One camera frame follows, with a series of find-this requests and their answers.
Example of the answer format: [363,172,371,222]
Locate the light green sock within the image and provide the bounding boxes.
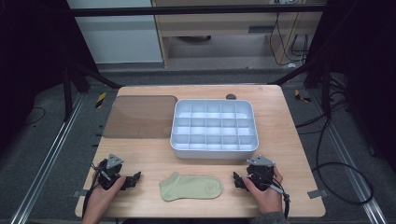
[159,172,224,203]

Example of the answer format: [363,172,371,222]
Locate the black metal stand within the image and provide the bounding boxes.
[267,57,333,119]
[61,57,124,123]

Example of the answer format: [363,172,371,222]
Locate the white cabinet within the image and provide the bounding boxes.
[65,0,164,65]

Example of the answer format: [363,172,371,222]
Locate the grey metal table bracket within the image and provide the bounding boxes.
[306,189,330,200]
[71,189,91,199]

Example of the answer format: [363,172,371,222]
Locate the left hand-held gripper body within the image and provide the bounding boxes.
[92,153,129,191]

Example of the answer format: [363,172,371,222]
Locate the black and yellow tape strip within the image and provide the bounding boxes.
[293,89,313,104]
[94,91,107,109]

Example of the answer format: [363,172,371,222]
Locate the person's right hand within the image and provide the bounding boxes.
[242,167,285,216]

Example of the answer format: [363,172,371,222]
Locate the looped black floor cable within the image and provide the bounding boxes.
[311,116,375,206]

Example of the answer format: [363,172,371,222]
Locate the person's left hand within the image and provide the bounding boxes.
[82,175,127,217]

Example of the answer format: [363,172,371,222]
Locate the thin black floor cable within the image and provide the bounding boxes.
[22,105,48,127]

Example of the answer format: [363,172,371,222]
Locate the black horizontal bar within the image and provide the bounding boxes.
[65,4,329,19]

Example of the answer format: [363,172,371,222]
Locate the right hand-held gripper cable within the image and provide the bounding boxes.
[268,181,291,220]

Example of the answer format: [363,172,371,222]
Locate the hanging black cables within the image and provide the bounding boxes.
[268,11,313,68]

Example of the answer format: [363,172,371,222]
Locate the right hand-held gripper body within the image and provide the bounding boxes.
[246,155,276,191]

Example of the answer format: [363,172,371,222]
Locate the white divided storage box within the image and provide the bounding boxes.
[169,98,260,161]

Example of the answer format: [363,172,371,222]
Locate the aluminium floor rail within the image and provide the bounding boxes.
[310,89,389,224]
[9,92,87,224]

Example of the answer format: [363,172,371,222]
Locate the hand-held gripper cable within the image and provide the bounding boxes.
[268,181,291,220]
[81,162,106,219]

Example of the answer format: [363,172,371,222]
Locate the black curtain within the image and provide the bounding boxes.
[0,0,101,158]
[305,0,396,174]

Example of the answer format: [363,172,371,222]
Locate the light wooden desk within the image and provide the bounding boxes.
[150,0,329,68]

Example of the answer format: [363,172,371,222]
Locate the left hand-held gripper cable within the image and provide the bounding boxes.
[81,162,106,219]

